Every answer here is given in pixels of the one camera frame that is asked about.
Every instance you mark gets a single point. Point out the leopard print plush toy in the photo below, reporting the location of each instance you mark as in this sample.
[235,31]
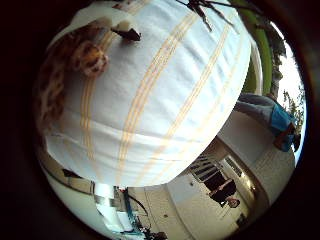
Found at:
[53,83]

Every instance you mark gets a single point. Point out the white striped tablecloth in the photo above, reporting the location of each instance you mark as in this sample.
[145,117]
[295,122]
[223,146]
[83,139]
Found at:
[160,100]

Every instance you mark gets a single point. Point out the person in blue shirt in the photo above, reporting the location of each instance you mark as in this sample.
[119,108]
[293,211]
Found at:
[278,120]

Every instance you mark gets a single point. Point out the person in black clothes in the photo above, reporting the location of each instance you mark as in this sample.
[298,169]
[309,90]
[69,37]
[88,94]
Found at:
[221,188]

